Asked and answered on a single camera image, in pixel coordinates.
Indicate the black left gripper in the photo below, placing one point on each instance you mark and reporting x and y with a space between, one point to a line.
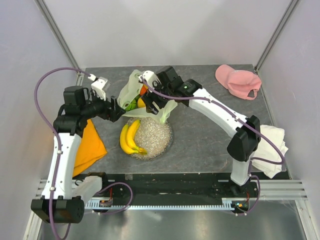
112 114

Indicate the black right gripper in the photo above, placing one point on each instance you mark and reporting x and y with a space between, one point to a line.
149 104

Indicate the yellow fake banana bunch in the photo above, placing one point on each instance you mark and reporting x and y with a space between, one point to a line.
126 139

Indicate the translucent green plastic bag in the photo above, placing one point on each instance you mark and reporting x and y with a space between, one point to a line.
130 98

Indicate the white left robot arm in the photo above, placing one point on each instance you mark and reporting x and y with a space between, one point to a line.
59 202

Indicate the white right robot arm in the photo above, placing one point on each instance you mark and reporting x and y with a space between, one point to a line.
244 131

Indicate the yellow fake lemon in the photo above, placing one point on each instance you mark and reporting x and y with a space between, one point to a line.
140 103

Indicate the green fake apple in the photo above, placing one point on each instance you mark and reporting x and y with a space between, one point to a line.
131 106

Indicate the orange fake orange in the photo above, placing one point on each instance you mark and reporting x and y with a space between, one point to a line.
143 90

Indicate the speckled glass plate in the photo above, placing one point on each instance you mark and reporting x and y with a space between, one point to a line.
154 137

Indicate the orange cloth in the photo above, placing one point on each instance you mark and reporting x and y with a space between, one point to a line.
91 149

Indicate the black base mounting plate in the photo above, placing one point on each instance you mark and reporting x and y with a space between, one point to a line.
176 189

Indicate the pink baseball cap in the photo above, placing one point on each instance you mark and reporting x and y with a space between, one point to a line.
242 84

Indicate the white folded towel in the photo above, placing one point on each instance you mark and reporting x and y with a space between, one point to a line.
267 152

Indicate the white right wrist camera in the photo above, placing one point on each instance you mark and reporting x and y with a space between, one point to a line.
149 78

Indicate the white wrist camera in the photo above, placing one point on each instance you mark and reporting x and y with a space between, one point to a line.
149 78
99 85

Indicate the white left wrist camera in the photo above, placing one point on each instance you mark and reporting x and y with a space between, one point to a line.
99 85

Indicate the grey slotted cable duct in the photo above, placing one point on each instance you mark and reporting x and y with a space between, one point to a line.
96 204

